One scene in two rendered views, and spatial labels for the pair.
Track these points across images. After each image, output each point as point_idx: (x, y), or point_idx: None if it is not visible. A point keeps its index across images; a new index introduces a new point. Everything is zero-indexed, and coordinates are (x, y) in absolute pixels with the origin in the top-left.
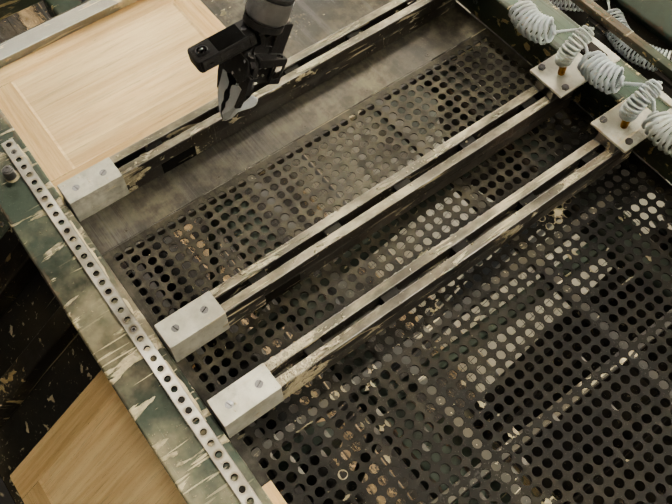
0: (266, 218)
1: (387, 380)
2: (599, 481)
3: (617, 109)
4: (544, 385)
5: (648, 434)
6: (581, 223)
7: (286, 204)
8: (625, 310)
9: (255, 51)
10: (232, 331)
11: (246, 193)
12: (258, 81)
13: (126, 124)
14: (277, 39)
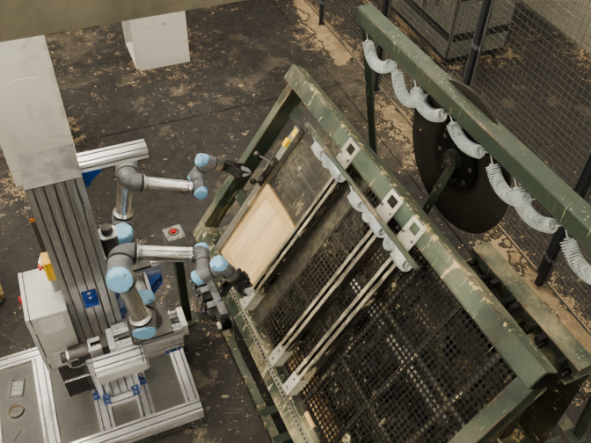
0: (301, 301)
1: (337, 371)
2: None
3: (398, 236)
4: None
5: None
6: (401, 289)
7: (553, 81)
8: None
9: (237, 284)
10: (463, 238)
11: (507, 96)
12: (246, 287)
13: (259, 265)
14: (240, 278)
